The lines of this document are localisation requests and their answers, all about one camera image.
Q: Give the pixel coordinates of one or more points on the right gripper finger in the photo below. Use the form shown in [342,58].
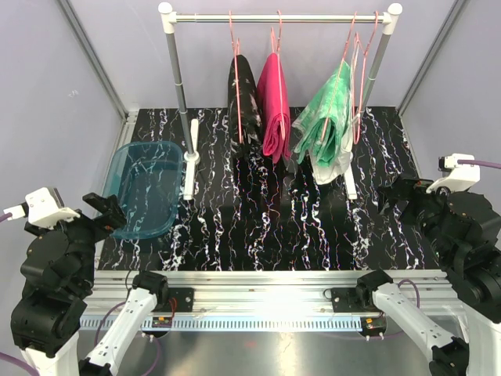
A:
[393,191]
[386,205]

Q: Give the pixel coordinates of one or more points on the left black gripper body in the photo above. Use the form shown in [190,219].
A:
[83,229]

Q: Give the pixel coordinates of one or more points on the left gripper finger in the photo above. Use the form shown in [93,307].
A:
[99,203]
[112,220]

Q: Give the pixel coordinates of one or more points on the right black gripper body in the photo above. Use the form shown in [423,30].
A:
[422,207]

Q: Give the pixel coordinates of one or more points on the green tie-dye trousers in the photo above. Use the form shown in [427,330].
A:
[324,121]

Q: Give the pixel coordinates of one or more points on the magenta pink trousers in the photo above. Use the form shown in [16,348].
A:
[273,102]

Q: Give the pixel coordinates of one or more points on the black white patterned trousers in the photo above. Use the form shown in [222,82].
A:
[250,113]

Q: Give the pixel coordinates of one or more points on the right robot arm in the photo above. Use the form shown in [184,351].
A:
[462,229]

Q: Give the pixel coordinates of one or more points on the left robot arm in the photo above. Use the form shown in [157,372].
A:
[59,276]

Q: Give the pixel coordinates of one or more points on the teal transparent plastic basket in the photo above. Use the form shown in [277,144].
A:
[146,178]

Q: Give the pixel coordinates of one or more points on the white and grey clothes rack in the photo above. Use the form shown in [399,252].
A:
[170,18]

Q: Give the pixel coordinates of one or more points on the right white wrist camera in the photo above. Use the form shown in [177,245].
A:
[459,173]

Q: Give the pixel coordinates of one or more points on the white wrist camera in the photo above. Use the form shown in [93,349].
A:
[42,208]
[459,173]

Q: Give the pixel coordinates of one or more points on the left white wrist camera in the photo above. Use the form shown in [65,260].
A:
[42,208]

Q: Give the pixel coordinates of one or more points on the aluminium mounting rail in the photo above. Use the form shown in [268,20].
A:
[269,301]

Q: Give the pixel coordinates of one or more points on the aluminium frame post right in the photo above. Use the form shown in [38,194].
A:
[452,17]

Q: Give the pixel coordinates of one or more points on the aluminium frame post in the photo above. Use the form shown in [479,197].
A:
[84,41]
[452,17]

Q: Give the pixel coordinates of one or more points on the aluminium frame post left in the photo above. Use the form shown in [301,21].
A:
[84,41]

